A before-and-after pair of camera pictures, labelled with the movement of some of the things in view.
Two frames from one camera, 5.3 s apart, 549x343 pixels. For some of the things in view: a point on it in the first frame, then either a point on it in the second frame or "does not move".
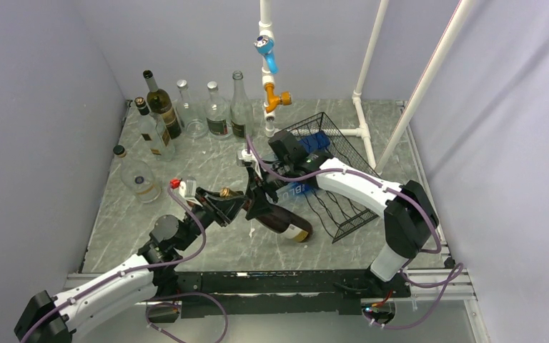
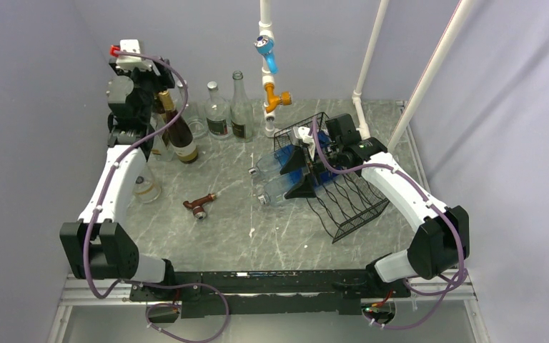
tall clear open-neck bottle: (241, 110) does not move
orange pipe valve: (273, 100) does not move
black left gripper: (226, 207) to (164, 81)
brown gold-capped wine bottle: (281, 220) to (179, 132)
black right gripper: (256, 194) to (296, 161)
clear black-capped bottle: (153, 133) does not move
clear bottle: (218, 114) does not move
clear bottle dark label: (191, 112) does not move
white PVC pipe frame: (357, 129) does not move
